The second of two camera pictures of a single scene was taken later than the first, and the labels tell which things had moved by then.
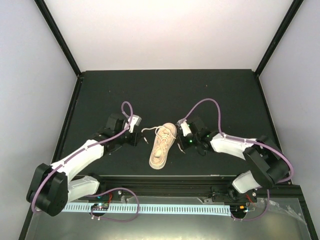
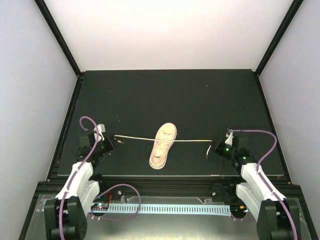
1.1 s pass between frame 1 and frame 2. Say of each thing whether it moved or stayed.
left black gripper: moved
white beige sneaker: stayed
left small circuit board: stayed
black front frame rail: stayed
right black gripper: moved
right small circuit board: stayed
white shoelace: moved
